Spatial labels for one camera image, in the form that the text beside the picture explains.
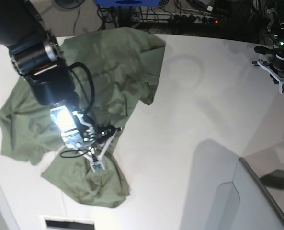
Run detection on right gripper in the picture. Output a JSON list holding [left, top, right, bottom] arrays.
[[60, 119, 115, 150]]

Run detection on black power strip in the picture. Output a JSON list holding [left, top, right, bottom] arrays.
[[170, 14, 220, 24]]

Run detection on blue bin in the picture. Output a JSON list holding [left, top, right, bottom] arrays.
[[95, 0, 160, 7]]

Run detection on grey monitor edge panel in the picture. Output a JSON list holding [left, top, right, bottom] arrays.
[[233, 158, 284, 230]]

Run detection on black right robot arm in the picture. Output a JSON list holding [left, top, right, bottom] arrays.
[[0, 0, 116, 150]]

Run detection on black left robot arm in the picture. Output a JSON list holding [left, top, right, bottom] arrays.
[[254, 0, 284, 73]]

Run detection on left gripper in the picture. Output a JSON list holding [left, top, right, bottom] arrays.
[[254, 38, 284, 74]]

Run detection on green t-shirt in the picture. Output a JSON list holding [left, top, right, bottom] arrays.
[[0, 27, 166, 208]]

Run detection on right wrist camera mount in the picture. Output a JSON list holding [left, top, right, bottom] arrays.
[[73, 127, 123, 172]]

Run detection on white label plate with slot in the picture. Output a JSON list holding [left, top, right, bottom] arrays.
[[39, 215, 96, 230]]

